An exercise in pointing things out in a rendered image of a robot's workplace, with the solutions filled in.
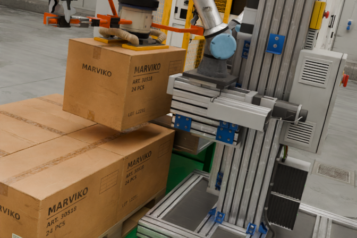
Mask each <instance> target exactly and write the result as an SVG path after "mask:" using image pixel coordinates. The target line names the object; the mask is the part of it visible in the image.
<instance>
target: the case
mask: <svg viewBox="0 0 357 238"><path fill-rule="evenodd" d="M122 44H128V42H126V43H115V44H107V43H104V42H100V41H96V40H94V38H72V39H69V46H68V53H67V64H66V75H65V86H64V97H63V108H62V110H63V111H66V112H68V113H71V114H74V115H77V116H79V117H83V118H85V119H88V120H90V121H93V122H96V123H98V124H101V125H104V126H107V127H109V128H112V129H114V130H118V131H123V130H126V129H129V128H131V127H134V126H137V125H139V124H142V123H145V122H147V121H151V120H153V119H156V118H158V117H161V116H164V115H167V114H169V113H171V112H170V107H171V101H172V95H171V94H168V93H167V86H168V79H169V76H171V75H175V74H179V73H183V67H184V61H185V55H186V49H182V48H178V47H174V46H170V45H169V48H168V49H155V50H143V51H134V50H130V49H126V48H123V47H122Z"/></svg>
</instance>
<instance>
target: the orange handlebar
mask: <svg viewBox="0 0 357 238"><path fill-rule="evenodd" d="M87 18H89V22H91V19H99V20H100V24H99V25H102V24H107V23H108V21H107V20H103V19H101V18H97V17H91V16H87ZM48 22H50V23H55V22H56V19H48ZM70 23H79V19H70ZM119 24H132V21H131V20H125V19H120V23H119ZM151 26H152V27H155V28H160V29H164V30H169V31H174V32H179V33H192V32H198V29H179V28H175V27H170V26H166V25H162V24H157V23H153V22H152V24H151Z"/></svg>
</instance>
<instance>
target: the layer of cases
mask: <svg viewBox="0 0 357 238"><path fill-rule="evenodd" d="M63 97H64V95H60V94H58V93H55V94H52V95H46V96H42V97H37V98H32V99H27V100H22V101H17V102H13V103H8V104H4V105H0V238H97V237H99V236H100V235H102V234H103V233H104V232H106V231H107V230H108V229H110V228H111V227H112V226H114V225H115V224H116V223H118V222H119V221H120V220H121V219H123V218H124V217H125V216H127V215H128V214H129V213H131V212H132V211H134V210H135V209H136V208H138V207H139V206H140V205H141V204H143V203H144V202H145V201H147V200H148V199H149V198H151V197H152V196H153V195H155V194H156V193H157V192H159V191H160V190H161V189H163V188H164V187H165V186H166V183H167V178H168V171H169V165H170V161H171V155H172V149H173V142H174V136H175V130H172V129H169V128H166V127H163V126H160V125H157V124H153V123H150V122H145V123H142V124H139V125H137V126H134V127H131V128H129V129H126V130H123V131H118V130H114V129H112V128H109V127H107V126H104V125H101V124H98V123H96V122H93V121H90V120H88V119H85V118H83V117H79V116H77V115H74V114H71V113H68V112H66V111H63V110H62V108H63Z"/></svg>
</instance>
